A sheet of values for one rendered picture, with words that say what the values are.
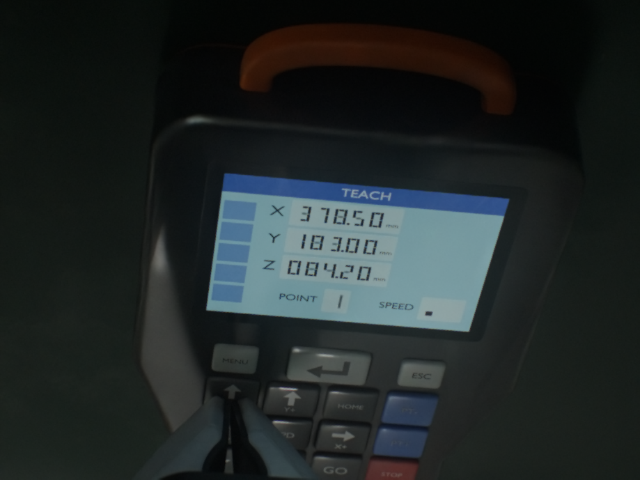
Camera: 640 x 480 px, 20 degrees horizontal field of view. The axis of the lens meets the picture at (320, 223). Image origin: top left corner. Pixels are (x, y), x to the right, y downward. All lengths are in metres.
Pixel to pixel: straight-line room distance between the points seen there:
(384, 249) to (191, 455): 0.06
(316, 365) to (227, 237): 0.05
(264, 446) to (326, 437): 0.04
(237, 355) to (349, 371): 0.03
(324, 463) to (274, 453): 0.05
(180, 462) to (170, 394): 0.04
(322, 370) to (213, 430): 0.03
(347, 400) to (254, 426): 0.03
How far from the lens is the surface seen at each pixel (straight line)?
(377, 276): 0.39
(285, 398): 0.42
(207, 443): 0.39
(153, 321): 0.40
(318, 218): 0.37
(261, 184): 0.36
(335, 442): 0.43
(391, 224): 0.37
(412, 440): 0.43
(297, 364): 0.41
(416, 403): 0.42
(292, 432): 0.43
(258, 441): 0.39
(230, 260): 0.38
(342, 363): 0.41
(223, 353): 0.40
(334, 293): 0.39
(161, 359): 0.41
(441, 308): 0.39
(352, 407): 0.42
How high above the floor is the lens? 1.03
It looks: 42 degrees down
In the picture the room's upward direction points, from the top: 180 degrees clockwise
